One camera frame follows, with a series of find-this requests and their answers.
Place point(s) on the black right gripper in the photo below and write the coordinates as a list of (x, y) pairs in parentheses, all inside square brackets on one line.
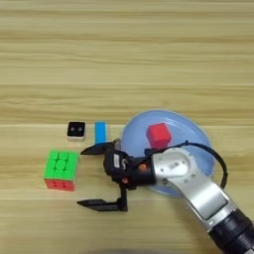
[(142, 173)]

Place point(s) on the green and red Rubik's cube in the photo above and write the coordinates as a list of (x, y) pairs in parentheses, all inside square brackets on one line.
[(61, 168)]

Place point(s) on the red cube block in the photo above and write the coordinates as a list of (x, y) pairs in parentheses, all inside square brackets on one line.
[(159, 135)]

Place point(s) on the blue rectangular block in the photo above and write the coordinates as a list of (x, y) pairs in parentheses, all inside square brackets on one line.
[(100, 132)]

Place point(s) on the small black cube white base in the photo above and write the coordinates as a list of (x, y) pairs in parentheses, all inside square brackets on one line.
[(76, 129)]

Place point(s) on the light blue round plate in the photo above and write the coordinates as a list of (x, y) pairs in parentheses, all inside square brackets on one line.
[(135, 139)]

